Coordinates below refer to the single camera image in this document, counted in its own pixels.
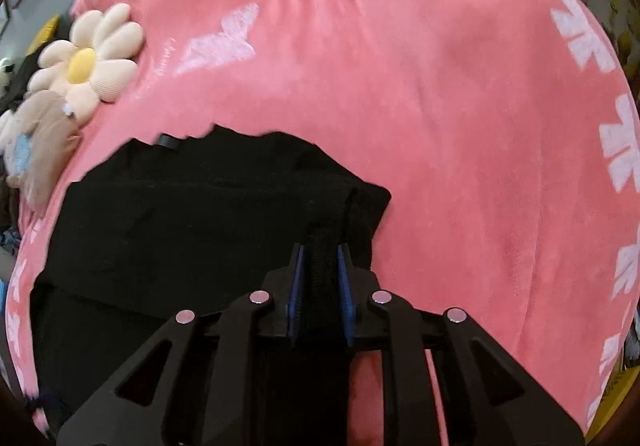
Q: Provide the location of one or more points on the black garment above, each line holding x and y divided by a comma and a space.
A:
200, 216

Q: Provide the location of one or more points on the pink printed blanket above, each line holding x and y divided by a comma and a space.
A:
400, 101

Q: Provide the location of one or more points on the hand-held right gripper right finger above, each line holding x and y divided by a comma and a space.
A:
344, 286

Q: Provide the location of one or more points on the dark cloth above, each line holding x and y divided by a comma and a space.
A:
22, 76

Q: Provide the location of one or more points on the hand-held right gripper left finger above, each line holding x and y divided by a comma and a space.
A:
299, 286

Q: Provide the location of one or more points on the yellow box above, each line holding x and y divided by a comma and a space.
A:
612, 401

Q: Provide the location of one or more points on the cream flower plush pillow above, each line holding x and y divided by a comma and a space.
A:
82, 64

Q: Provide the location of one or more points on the yellow cushion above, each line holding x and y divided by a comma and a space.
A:
45, 34

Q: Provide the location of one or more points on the beige plush toy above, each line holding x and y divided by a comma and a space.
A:
45, 141

